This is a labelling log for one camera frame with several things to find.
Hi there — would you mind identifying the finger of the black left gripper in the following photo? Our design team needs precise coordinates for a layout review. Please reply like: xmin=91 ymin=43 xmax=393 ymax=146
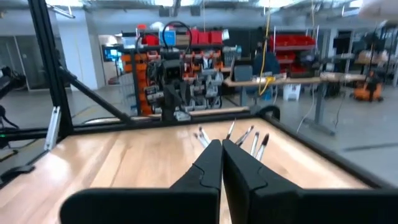
xmin=179 ymin=80 xmax=193 ymax=106
xmin=164 ymin=83 xmax=182 ymax=110

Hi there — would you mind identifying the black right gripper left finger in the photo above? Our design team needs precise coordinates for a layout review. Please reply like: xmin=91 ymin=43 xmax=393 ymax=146
xmin=60 ymin=139 xmax=224 ymax=224

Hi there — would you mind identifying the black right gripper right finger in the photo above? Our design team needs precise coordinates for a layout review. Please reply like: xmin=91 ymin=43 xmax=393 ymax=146
xmin=221 ymin=138 xmax=398 ymax=224

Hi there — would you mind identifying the storage rack with parts bins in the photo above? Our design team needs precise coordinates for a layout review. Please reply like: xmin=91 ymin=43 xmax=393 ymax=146
xmin=119 ymin=23 xmax=226 ymax=116

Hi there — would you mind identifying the red plastic storage bin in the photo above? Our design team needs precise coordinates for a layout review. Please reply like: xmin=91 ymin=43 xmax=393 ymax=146
xmin=144 ymin=34 xmax=159 ymax=47
xmin=188 ymin=28 xmax=200 ymax=44
xmin=210 ymin=30 xmax=223 ymax=44
xmin=198 ymin=30 xmax=211 ymax=44

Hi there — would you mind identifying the clear plastic storage box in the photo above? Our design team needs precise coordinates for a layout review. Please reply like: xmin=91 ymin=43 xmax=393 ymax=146
xmin=122 ymin=35 xmax=139 ymax=49

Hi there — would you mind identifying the blue storage box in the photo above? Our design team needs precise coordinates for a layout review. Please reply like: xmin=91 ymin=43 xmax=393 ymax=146
xmin=160 ymin=30 xmax=177 ymax=46

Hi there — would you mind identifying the lit display screen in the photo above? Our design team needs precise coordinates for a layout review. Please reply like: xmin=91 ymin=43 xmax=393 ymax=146
xmin=101 ymin=45 xmax=123 ymax=62

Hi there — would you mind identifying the blue office chair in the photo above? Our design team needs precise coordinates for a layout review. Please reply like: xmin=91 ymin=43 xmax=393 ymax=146
xmin=252 ymin=51 xmax=280 ymax=103

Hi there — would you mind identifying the white waste bin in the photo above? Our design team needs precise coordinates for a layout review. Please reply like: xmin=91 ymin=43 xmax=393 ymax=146
xmin=282 ymin=83 xmax=302 ymax=102

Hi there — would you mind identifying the long wooden desk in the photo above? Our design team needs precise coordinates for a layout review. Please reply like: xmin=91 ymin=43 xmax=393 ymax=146
xmin=223 ymin=72 xmax=368 ymax=136

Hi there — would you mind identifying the metal rack with red bins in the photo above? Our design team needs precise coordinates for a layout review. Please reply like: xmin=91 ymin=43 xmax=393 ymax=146
xmin=269 ymin=26 xmax=317 ymax=78

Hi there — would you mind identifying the long light strip fixture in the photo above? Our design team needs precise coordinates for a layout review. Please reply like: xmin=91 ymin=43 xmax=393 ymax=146
xmin=46 ymin=3 xmax=76 ymax=19

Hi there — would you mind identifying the orange shop vacuum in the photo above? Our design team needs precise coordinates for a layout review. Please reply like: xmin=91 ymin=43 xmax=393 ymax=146
xmin=353 ymin=70 xmax=384 ymax=103

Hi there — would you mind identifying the black plastic edge clamp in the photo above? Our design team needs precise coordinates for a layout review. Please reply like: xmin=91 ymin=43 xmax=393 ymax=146
xmin=0 ymin=164 xmax=35 ymax=187

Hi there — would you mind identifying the workbench with equipment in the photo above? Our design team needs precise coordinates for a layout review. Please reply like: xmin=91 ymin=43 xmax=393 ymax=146
xmin=354 ymin=48 xmax=398 ymax=88

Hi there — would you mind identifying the white shade silver table lamp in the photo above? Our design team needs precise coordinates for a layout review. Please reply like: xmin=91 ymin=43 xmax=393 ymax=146
xmin=357 ymin=0 xmax=398 ymax=22

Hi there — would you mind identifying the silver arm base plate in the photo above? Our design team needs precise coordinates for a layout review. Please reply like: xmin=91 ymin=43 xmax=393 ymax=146
xmin=173 ymin=111 xmax=192 ymax=123

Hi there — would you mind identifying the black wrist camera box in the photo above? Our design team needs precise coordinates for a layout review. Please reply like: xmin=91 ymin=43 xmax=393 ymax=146
xmin=163 ymin=58 xmax=183 ymax=78

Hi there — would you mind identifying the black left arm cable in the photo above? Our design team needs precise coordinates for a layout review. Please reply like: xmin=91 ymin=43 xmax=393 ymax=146
xmin=135 ymin=21 xmax=193 ymax=63

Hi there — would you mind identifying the black curved corner bracket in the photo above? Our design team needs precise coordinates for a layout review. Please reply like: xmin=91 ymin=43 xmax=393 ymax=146
xmin=257 ymin=105 xmax=281 ymax=123

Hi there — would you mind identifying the yellow hanging cable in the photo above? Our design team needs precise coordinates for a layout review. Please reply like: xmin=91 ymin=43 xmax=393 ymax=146
xmin=257 ymin=0 xmax=276 ymax=96

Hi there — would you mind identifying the black aluminium table frame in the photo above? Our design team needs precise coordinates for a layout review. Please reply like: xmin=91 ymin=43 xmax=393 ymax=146
xmin=0 ymin=0 xmax=392 ymax=190

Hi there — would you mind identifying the silver aluminium bracket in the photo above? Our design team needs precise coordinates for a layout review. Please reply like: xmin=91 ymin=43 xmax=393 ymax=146
xmin=43 ymin=106 xmax=62 ymax=152

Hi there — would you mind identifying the white hanging desk cable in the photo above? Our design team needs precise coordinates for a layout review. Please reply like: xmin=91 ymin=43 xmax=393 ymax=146
xmin=295 ymin=83 xmax=317 ymax=134

